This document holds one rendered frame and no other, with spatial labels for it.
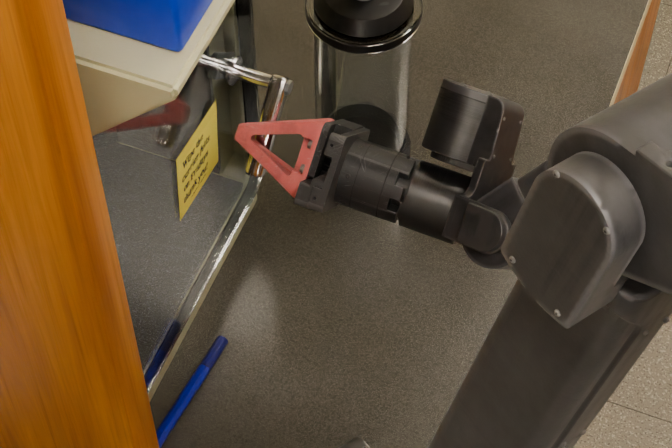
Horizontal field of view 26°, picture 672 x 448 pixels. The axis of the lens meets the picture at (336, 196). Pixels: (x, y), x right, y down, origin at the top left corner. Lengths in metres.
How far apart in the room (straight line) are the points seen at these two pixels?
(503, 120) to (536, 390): 0.54
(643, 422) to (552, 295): 1.93
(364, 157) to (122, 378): 0.31
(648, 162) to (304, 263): 0.97
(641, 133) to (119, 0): 0.41
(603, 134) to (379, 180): 0.69
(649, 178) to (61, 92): 0.36
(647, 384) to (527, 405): 1.84
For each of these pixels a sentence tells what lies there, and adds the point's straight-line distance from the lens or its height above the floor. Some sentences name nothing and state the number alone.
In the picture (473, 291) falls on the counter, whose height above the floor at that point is 0.94.
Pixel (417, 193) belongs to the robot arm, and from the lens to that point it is 1.17.
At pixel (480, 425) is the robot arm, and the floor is 1.52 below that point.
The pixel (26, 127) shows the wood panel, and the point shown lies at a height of 1.55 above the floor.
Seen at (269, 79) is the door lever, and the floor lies 1.21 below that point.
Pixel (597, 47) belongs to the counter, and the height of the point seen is 0.94.
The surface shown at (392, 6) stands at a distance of 1.32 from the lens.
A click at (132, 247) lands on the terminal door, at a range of 1.15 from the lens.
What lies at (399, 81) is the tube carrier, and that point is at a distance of 1.38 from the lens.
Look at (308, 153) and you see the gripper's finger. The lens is 1.20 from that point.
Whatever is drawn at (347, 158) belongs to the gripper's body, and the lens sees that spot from 1.18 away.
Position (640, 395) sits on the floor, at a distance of 2.48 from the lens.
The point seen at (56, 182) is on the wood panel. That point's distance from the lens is 0.80.
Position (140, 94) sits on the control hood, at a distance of 0.85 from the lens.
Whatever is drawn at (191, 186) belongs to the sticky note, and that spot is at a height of 1.15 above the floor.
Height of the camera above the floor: 2.14
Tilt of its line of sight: 54 degrees down
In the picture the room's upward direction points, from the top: straight up
